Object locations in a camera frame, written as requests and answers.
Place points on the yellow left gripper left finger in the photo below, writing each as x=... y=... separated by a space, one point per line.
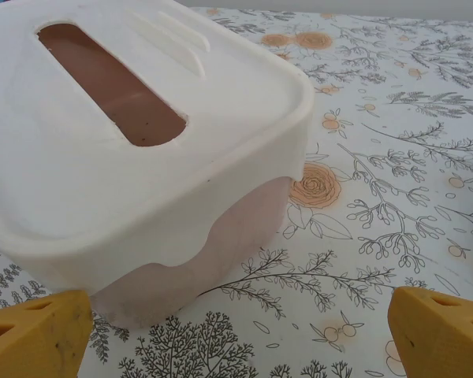
x=31 y=338

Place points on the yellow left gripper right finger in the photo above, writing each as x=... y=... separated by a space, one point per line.
x=445 y=338

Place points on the floral patterned tablecloth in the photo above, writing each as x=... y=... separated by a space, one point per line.
x=378 y=197

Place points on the white tissue box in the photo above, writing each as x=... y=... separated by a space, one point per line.
x=220 y=157

